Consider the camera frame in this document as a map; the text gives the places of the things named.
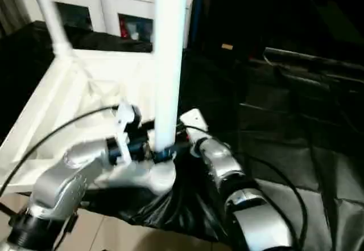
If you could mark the white plastic table leg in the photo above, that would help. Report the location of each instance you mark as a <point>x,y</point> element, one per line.
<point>167,63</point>
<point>51,14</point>

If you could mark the white plastic table top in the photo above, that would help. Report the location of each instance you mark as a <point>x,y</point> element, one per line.
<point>71,91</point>

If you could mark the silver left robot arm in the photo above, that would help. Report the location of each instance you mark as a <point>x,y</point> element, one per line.
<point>62,182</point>

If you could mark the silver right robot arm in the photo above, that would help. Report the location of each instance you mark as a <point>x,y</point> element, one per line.
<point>227,162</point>

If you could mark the small white cup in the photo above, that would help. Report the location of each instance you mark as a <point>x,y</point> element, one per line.
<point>135,35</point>

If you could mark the red bottle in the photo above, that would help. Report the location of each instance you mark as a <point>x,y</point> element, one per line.
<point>124,30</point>

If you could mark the black work mat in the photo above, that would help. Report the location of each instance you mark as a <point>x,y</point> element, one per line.
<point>284,120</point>

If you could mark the small gold label plate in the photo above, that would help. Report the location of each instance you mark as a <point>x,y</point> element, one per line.
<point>227,46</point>

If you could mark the white sideboard cabinet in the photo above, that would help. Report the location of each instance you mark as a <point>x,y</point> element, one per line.
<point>99,0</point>

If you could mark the grey curtain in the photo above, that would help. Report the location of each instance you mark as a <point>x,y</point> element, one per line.
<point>11,6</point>

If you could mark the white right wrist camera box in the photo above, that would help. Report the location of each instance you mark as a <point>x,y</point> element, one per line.
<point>193,118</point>

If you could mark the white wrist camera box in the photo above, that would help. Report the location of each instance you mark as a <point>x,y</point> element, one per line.
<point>125,114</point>
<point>193,118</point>

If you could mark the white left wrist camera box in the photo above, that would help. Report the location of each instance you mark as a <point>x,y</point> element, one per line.
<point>125,114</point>

